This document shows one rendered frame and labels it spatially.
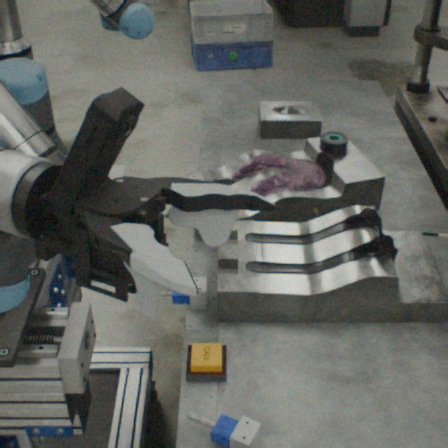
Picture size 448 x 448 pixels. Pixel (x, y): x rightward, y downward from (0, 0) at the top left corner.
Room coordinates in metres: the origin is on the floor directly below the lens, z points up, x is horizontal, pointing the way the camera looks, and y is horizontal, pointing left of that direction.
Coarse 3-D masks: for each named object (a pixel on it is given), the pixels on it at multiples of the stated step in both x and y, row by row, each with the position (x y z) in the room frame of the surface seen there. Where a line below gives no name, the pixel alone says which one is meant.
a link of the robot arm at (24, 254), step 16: (0, 240) 0.48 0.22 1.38; (16, 240) 0.50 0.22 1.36; (32, 240) 0.52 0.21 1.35; (0, 256) 0.47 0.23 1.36; (16, 256) 0.49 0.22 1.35; (32, 256) 0.51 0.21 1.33; (0, 272) 0.47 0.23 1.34; (16, 272) 0.49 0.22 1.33; (0, 288) 0.47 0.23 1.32; (16, 288) 0.48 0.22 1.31; (0, 304) 0.47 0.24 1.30; (16, 304) 0.48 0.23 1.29
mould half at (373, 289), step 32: (256, 224) 1.19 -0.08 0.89; (288, 224) 1.20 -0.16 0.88; (320, 224) 1.18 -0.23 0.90; (224, 256) 1.06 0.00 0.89; (256, 256) 1.06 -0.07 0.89; (288, 256) 1.07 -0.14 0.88; (320, 256) 1.06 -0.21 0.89; (384, 256) 1.01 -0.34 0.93; (416, 256) 1.10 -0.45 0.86; (224, 288) 0.96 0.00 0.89; (256, 288) 0.96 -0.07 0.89; (288, 288) 0.96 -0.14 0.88; (320, 288) 0.96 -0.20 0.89; (352, 288) 0.94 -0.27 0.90; (384, 288) 0.94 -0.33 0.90; (416, 288) 0.99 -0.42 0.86; (224, 320) 0.95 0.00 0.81; (256, 320) 0.95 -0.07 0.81; (288, 320) 0.94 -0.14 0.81; (320, 320) 0.94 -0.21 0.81; (352, 320) 0.94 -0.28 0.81; (384, 320) 0.94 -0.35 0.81; (416, 320) 0.94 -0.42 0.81
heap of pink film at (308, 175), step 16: (256, 160) 1.46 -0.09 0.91; (272, 160) 1.45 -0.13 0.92; (288, 160) 1.50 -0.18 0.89; (304, 160) 1.49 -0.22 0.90; (240, 176) 1.44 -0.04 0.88; (272, 176) 1.37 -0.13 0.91; (288, 176) 1.36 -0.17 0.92; (304, 176) 1.40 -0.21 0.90; (320, 176) 1.41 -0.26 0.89; (256, 192) 1.33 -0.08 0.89
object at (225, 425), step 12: (204, 420) 0.67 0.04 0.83; (228, 420) 0.66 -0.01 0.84; (240, 420) 0.65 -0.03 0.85; (252, 420) 0.65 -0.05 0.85; (216, 432) 0.64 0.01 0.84; (228, 432) 0.64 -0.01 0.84; (240, 432) 0.63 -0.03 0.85; (252, 432) 0.63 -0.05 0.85; (228, 444) 0.62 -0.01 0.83; (240, 444) 0.61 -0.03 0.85; (252, 444) 0.61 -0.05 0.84
